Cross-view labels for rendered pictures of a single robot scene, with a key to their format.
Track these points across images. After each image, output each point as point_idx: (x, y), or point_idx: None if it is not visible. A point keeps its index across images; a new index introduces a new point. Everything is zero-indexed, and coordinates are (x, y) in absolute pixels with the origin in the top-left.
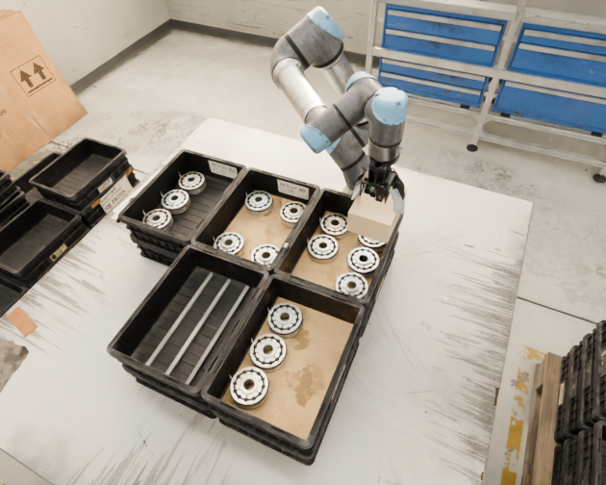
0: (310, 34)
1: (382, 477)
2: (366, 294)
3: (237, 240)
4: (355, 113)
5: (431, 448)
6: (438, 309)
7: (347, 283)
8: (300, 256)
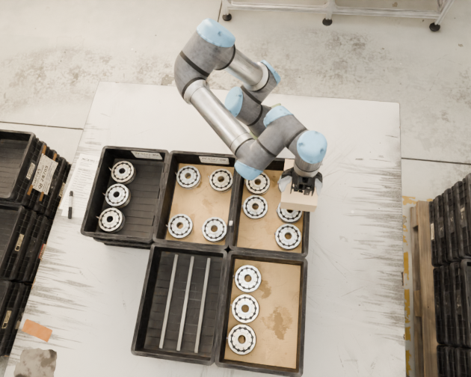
0: (207, 52)
1: (342, 359)
2: (305, 248)
3: (185, 220)
4: (280, 147)
5: (368, 329)
6: (348, 222)
7: (284, 235)
8: (239, 218)
